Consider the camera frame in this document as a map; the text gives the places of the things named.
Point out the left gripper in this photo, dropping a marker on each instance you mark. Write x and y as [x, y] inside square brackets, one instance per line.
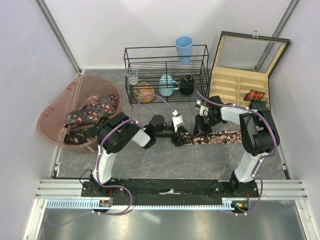
[175, 140]

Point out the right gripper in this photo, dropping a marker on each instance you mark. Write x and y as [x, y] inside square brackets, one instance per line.
[199, 130]

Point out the black floral rose tie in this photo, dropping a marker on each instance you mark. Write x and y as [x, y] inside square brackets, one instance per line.
[215, 137]

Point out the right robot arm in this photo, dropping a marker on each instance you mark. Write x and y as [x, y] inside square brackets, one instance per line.
[259, 136]

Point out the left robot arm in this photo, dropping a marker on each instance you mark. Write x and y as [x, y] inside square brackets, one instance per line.
[117, 132]

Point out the black cup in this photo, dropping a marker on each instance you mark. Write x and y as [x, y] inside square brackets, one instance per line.
[187, 84]

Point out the light blue mug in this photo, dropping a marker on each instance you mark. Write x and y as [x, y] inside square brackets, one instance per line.
[167, 85]

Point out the brown ceramic bowl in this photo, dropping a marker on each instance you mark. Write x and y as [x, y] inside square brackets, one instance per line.
[142, 89]

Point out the rolled red patterned tie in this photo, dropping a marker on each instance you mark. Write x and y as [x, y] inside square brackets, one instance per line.
[254, 95]

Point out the rolled dark green tie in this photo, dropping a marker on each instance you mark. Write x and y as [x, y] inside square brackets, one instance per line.
[258, 105]

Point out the wooden tie storage box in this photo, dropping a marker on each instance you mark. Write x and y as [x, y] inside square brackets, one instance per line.
[245, 62]

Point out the clear drinking glass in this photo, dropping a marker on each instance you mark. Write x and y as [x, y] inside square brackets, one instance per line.
[132, 75]

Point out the dark floral tie in basket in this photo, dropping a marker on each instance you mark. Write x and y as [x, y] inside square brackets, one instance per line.
[92, 113]

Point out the tall blue plastic cup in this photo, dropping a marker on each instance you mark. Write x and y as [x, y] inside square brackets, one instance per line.
[183, 45]

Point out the brown paisley tie in basket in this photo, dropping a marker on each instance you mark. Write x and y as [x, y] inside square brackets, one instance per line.
[78, 137]

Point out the pink plastic basket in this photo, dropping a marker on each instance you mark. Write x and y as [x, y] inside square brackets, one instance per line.
[83, 91]

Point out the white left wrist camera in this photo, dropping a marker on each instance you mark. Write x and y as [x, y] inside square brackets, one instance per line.
[177, 120]

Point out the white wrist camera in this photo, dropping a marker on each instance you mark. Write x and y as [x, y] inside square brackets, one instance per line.
[177, 120]
[203, 110]

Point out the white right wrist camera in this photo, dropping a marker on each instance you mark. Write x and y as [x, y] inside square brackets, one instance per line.
[203, 110]

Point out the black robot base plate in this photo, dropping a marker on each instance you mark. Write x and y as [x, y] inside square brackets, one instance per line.
[171, 191]

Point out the black wire rack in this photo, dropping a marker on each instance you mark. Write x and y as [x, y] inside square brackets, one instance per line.
[154, 61]

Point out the grey slotted cable duct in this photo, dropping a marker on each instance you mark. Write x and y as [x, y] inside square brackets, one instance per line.
[90, 204]

